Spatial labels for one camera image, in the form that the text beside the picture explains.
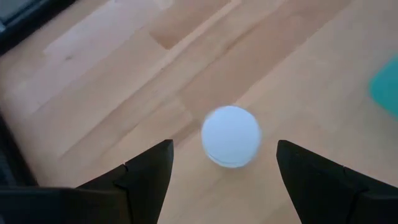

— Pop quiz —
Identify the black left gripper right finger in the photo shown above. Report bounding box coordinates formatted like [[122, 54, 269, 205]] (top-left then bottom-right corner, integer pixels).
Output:
[[275, 139, 398, 224]]

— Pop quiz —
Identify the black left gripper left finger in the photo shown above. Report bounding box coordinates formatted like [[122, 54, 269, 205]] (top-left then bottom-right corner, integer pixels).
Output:
[[76, 139, 175, 224]]

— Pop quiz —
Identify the white pill bottle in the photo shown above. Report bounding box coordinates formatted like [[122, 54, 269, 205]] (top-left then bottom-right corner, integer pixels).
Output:
[[200, 105, 262, 169]]

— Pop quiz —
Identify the teal translucent plastic basket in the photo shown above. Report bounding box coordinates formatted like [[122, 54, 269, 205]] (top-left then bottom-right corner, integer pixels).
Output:
[[368, 54, 398, 119]]

